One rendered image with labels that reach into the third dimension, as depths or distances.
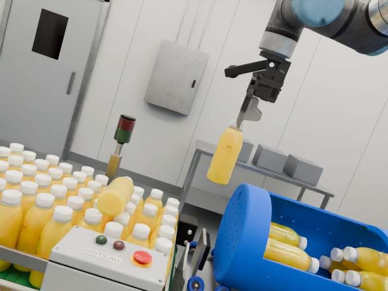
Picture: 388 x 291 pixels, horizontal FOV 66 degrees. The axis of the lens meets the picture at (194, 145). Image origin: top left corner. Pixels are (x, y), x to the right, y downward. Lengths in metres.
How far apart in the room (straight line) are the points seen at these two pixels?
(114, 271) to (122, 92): 3.69
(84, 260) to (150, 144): 3.62
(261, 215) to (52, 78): 3.90
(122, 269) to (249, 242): 0.32
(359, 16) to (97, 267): 0.70
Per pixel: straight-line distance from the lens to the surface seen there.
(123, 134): 1.18
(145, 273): 0.58
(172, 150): 4.12
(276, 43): 0.81
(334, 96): 4.45
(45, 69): 4.45
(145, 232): 0.74
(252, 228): 0.76
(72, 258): 0.58
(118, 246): 0.61
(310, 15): 0.69
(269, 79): 0.81
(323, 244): 1.14
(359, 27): 0.75
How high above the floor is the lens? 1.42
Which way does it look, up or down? 9 degrees down
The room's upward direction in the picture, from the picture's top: 19 degrees clockwise
